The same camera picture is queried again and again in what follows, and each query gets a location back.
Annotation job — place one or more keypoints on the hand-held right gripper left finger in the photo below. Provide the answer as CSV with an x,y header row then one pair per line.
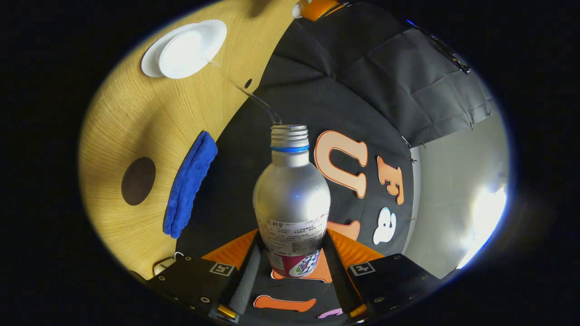
x,y
244,280

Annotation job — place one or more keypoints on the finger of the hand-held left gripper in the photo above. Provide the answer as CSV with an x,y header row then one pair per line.
x,y
319,9

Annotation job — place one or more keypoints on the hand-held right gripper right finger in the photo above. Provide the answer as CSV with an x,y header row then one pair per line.
x,y
339,278

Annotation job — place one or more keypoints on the silver water bottle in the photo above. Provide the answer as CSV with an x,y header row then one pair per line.
x,y
290,199

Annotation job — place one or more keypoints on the clear water stream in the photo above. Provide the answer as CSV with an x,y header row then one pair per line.
x,y
251,94

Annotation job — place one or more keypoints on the white teacup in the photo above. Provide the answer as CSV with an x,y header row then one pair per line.
x,y
190,50

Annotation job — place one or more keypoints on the dark brown round coaster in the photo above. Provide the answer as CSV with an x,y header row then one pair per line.
x,y
138,181

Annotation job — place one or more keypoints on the white toaster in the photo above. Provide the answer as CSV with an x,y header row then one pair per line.
x,y
164,266

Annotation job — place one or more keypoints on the blue towel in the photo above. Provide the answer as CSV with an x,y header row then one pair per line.
x,y
190,185

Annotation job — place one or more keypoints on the white saucer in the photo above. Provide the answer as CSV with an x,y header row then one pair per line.
x,y
148,61

